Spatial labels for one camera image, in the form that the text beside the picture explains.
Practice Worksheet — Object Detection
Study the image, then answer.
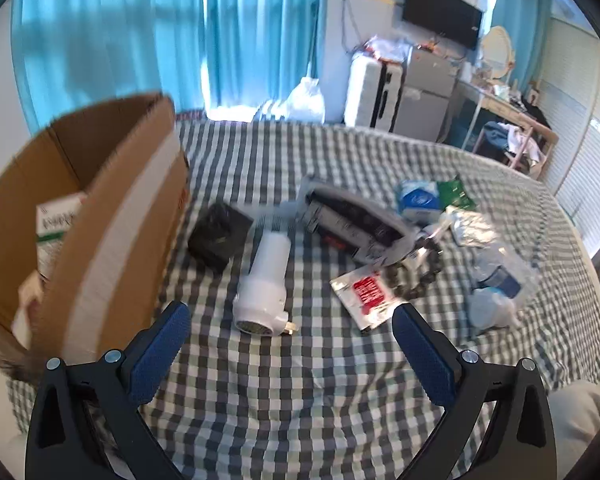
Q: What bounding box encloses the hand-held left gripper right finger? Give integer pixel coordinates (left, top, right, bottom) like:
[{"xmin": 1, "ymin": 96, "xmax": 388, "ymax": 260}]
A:
[{"xmin": 391, "ymin": 302, "xmax": 556, "ymax": 480}]

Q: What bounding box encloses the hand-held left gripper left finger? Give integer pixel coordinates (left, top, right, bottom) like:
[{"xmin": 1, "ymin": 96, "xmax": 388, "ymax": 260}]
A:
[{"xmin": 25, "ymin": 301, "xmax": 193, "ymax": 480}]

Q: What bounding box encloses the blue tissue pack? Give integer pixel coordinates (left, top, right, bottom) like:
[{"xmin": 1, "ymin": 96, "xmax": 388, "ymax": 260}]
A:
[{"xmin": 397, "ymin": 180, "xmax": 443, "ymax": 223}]

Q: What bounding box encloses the brown cardboard box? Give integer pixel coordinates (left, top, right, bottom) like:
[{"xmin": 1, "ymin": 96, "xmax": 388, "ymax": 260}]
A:
[{"xmin": 0, "ymin": 91, "xmax": 191, "ymax": 381}]

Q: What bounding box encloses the red and white sachet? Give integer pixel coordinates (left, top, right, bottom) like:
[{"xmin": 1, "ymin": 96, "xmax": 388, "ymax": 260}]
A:
[{"xmin": 329, "ymin": 267, "xmax": 408, "ymax": 335}]

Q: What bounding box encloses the crushed clear plastic bottle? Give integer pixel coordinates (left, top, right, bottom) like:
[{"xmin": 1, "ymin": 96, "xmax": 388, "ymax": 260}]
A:
[{"xmin": 467, "ymin": 245, "xmax": 540, "ymax": 306}]

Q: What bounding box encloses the checkered bedsheet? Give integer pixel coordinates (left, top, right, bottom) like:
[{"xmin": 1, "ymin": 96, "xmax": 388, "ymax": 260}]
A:
[{"xmin": 5, "ymin": 107, "xmax": 600, "ymax": 480}]

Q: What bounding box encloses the black pouch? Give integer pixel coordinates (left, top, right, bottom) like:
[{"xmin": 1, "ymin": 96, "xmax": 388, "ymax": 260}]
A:
[{"xmin": 187, "ymin": 202, "xmax": 255, "ymax": 272}]

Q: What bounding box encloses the white plug-in device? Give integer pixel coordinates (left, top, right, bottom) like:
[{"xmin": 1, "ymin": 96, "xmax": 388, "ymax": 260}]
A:
[{"xmin": 231, "ymin": 200, "xmax": 301, "ymax": 337}]

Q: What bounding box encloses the silver foil packet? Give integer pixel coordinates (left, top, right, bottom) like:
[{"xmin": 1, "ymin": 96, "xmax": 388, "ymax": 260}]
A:
[{"xmin": 442, "ymin": 205, "xmax": 506, "ymax": 247}]

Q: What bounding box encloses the grey pencil case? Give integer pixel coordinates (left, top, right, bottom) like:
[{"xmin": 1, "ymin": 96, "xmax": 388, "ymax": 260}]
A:
[{"xmin": 297, "ymin": 176, "xmax": 421, "ymax": 267}]

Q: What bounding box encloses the green and white carton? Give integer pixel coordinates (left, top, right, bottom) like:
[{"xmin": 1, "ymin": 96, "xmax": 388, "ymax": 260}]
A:
[{"xmin": 34, "ymin": 192, "xmax": 88, "ymax": 278}]

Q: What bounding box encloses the green snack packet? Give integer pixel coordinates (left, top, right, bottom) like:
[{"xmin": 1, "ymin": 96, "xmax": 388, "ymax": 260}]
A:
[{"xmin": 437, "ymin": 175, "xmax": 478, "ymax": 211}]

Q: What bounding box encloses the blue garment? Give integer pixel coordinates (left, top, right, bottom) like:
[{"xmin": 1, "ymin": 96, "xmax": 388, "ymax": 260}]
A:
[{"xmin": 480, "ymin": 121, "xmax": 511, "ymax": 148}]

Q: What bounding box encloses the white garment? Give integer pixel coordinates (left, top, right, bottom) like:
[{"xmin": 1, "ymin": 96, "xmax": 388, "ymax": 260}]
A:
[{"xmin": 507, "ymin": 127, "xmax": 541, "ymax": 163}]

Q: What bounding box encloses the wooden chair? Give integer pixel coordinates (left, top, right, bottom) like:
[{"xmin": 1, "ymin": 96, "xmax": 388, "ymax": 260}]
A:
[{"xmin": 472, "ymin": 110, "xmax": 561, "ymax": 181}]

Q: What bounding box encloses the grey fridge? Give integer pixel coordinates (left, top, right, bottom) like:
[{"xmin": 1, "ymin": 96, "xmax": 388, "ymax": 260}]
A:
[{"xmin": 392, "ymin": 49, "xmax": 461, "ymax": 143}]

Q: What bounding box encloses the wooden desk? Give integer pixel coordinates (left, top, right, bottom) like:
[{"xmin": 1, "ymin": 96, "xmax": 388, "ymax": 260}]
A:
[{"xmin": 455, "ymin": 79, "xmax": 531, "ymax": 146}]

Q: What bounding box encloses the dark cloth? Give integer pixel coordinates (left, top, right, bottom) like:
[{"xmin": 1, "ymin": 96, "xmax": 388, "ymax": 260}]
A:
[{"xmin": 522, "ymin": 95, "xmax": 551, "ymax": 128}]

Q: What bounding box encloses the white suitcase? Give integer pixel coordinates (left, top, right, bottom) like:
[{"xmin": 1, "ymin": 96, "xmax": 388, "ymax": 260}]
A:
[{"xmin": 344, "ymin": 54, "xmax": 406, "ymax": 130}]

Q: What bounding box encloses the white plastic bag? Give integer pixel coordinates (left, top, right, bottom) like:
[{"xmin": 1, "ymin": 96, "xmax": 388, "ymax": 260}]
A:
[{"xmin": 282, "ymin": 76, "xmax": 327, "ymax": 122}]

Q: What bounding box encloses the white slatted door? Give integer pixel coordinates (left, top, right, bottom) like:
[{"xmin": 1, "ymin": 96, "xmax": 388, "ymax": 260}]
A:
[{"xmin": 540, "ymin": 15, "xmax": 600, "ymax": 261}]

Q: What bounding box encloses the colourful bag pile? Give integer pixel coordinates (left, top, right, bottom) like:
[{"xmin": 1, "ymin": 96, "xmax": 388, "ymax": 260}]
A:
[{"xmin": 352, "ymin": 35, "xmax": 413, "ymax": 63}]

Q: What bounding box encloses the oval table mirror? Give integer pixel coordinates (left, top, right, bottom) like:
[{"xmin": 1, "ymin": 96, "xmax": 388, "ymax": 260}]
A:
[{"xmin": 480, "ymin": 26, "xmax": 516, "ymax": 83}]

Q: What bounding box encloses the wide blue curtain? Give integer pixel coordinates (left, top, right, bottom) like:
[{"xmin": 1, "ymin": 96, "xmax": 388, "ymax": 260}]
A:
[{"xmin": 10, "ymin": 0, "xmax": 331, "ymax": 136}]

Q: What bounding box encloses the narrow blue curtain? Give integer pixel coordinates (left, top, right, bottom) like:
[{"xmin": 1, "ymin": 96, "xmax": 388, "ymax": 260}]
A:
[{"xmin": 490, "ymin": 0, "xmax": 551, "ymax": 76}]

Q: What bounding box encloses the dark bead bracelet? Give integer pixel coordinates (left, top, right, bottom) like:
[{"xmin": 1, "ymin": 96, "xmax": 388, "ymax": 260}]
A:
[{"xmin": 382, "ymin": 236, "xmax": 443, "ymax": 301}]

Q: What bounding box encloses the black wall television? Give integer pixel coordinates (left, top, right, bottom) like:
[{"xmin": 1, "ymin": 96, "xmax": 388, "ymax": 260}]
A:
[{"xmin": 401, "ymin": 0, "xmax": 483, "ymax": 52}]

